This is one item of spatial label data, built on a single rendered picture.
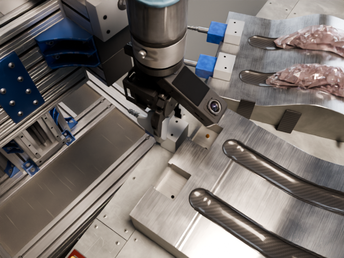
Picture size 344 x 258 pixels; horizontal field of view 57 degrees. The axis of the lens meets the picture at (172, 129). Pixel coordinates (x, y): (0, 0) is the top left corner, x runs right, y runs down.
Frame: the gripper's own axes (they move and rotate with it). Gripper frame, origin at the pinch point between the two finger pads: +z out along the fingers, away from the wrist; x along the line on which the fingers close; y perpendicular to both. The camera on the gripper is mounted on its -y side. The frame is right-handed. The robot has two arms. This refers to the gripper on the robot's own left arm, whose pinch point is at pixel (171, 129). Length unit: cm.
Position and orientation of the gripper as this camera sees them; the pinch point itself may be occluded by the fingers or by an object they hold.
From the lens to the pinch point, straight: 61.4
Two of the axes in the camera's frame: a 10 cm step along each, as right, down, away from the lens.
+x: -5.3, 7.3, -4.3
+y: -8.5, -4.6, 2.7
